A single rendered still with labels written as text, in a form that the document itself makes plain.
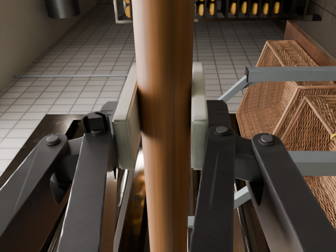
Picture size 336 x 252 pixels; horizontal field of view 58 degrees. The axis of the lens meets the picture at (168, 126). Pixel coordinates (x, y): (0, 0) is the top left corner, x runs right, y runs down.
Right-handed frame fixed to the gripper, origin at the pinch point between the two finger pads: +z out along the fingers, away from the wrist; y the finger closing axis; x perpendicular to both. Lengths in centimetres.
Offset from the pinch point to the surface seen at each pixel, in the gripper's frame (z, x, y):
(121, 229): 52, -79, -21
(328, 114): 73, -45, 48
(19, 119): 148, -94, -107
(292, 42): 145, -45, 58
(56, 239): 58, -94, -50
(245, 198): 37, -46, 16
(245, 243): 55, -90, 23
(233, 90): 85, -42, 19
